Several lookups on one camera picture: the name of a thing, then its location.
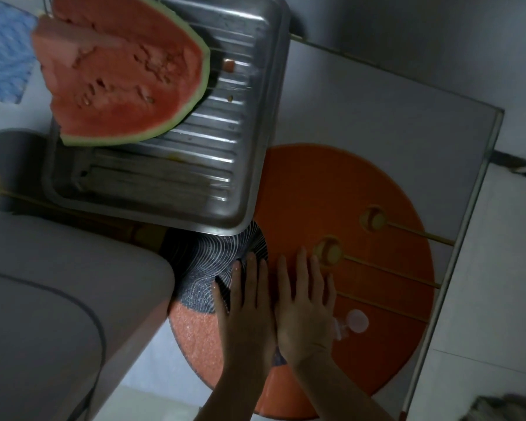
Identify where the person's left hand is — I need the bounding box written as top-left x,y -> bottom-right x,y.
212,251 -> 278,373

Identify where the person's right hand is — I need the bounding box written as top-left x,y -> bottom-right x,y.
274,247 -> 337,369

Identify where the plastic bottle purple label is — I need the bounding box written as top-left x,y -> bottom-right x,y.
271,309 -> 370,368

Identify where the white lidded bin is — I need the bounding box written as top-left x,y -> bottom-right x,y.
0,210 -> 177,421

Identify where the person's left forearm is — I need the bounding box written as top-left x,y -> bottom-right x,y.
195,368 -> 268,421

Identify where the person's right forearm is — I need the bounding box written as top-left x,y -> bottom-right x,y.
291,346 -> 395,421

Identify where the black patterned coaster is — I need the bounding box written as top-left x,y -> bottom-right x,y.
160,221 -> 269,314

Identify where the orange round mat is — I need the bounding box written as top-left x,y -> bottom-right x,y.
168,143 -> 435,419

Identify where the metal tray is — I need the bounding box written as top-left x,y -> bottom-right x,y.
41,0 -> 292,237

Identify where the patterned bed cover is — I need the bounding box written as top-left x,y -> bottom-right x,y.
466,393 -> 526,421

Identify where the watermelon slice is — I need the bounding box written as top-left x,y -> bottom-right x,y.
30,0 -> 212,147

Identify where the blue knitted cloth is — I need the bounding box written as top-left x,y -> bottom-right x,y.
0,0 -> 38,105

